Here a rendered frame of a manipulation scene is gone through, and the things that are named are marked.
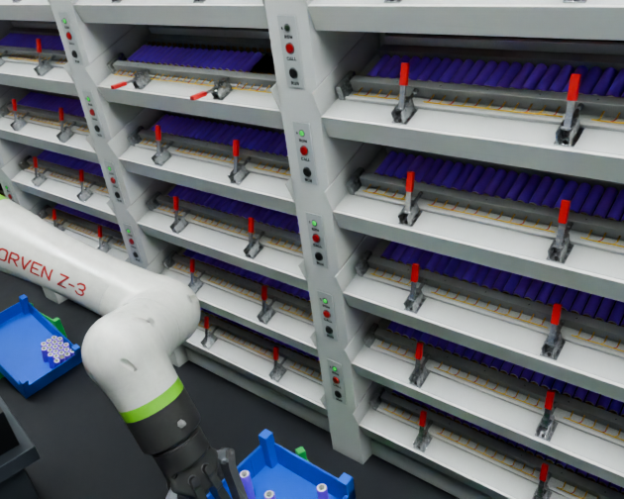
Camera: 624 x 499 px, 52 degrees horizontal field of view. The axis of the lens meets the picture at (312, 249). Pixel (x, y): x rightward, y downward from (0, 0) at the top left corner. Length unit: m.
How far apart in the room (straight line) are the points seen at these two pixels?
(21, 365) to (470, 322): 1.50
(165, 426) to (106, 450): 0.98
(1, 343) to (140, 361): 1.47
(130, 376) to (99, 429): 1.08
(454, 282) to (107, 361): 0.66
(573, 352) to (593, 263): 0.19
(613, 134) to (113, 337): 0.72
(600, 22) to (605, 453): 0.73
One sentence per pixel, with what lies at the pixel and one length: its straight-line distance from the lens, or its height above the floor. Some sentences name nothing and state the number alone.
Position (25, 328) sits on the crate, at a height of 0.09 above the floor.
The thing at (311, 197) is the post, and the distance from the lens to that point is 1.25.
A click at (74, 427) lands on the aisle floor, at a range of 2.00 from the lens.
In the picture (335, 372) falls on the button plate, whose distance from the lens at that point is 1.49.
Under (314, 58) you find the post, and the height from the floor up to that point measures 0.99.
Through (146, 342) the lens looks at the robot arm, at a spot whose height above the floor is 0.75.
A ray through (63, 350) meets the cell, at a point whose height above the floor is 0.07.
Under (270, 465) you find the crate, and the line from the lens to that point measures 1.24.
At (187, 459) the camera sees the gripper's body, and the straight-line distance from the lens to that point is 0.94.
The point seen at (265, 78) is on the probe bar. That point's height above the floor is 0.93.
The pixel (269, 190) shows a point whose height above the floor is 0.70.
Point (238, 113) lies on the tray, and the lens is 1.31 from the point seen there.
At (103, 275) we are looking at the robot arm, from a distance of 1.02.
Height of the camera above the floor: 1.24
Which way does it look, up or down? 30 degrees down
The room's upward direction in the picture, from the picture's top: 8 degrees counter-clockwise
